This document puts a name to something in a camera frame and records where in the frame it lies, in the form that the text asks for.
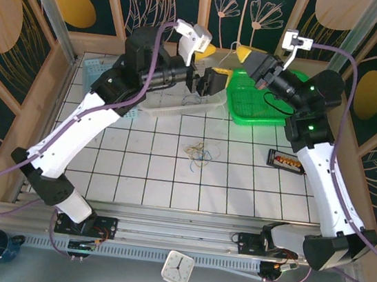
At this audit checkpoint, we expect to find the white wire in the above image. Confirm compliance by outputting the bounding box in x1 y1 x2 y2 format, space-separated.
218 39 241 68

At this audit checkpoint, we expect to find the green plastic basket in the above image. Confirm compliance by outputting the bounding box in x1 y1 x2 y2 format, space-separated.
221 61 312 134

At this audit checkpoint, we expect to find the light blue plastic basket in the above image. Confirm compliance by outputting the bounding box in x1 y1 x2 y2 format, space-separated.
77 54 147 121

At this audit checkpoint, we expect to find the white plastic basket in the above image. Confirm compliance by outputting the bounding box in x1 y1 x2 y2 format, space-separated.
136 48 233 128

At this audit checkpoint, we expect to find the small controller board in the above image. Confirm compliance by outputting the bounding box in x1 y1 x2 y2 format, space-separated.
66 237 99 262
258 260 299 282

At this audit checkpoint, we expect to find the white square alarm clock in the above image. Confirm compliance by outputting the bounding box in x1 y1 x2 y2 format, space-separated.
159 248 197 282

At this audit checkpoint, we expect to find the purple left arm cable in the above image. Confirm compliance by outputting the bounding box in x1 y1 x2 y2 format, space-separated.
0 0 183 270

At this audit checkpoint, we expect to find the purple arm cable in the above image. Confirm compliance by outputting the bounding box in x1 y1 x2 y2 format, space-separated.
260 39 377 282
0 0 183 270

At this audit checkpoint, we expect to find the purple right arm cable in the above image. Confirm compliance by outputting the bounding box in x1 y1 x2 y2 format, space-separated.
260 39 377 282

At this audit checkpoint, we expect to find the thin black cable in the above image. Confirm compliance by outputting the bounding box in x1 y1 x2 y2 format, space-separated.
260 89 299 120

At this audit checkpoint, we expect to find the aluminium frame post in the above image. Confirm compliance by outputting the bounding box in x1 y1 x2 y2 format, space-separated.
4 0 87 67
315 0 377 99

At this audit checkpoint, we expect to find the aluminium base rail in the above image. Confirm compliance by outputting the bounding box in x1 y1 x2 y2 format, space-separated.
0 184 365 277

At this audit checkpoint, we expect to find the grey slotted cable duct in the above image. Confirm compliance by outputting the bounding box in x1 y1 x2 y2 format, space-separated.
20 232 263 277

